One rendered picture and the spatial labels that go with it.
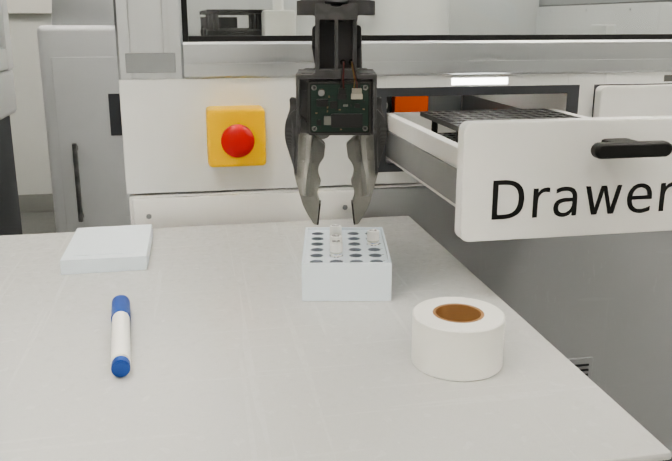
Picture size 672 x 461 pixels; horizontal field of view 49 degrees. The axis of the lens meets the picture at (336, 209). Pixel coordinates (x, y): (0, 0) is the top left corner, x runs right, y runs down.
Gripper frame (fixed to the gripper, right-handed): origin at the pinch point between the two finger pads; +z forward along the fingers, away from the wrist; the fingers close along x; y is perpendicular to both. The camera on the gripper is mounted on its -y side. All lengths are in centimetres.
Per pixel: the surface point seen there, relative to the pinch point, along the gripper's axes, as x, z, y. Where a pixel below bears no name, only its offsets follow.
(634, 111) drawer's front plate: 42, -6, -31
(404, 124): 8.6, -5.8, -19.3
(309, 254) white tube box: -2.6, 3.8, 3.0
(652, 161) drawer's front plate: 29.8, -5.4, 3.4
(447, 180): 11.4, -2.4, -2.2
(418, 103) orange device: 16, -3, -65
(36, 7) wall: -150, -25, -319
